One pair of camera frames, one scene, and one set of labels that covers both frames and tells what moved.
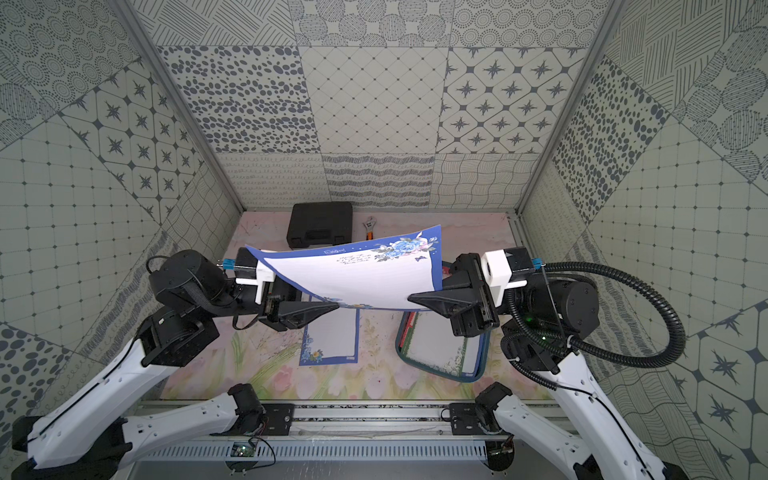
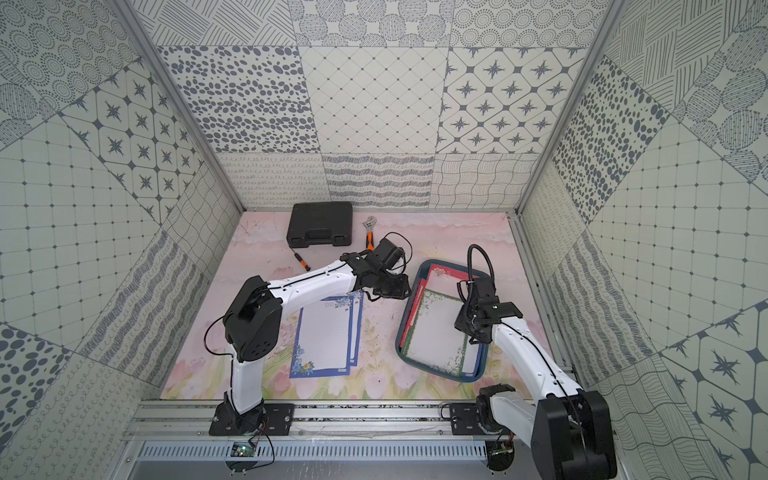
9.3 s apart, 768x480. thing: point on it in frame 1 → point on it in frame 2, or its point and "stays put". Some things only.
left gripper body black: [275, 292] → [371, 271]
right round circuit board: [499, 454] stays put
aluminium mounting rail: [364, 419] stays put
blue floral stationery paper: [379, 269] → [323, 339]
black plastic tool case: [320, 223] stays put
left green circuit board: [241, 449] stays put
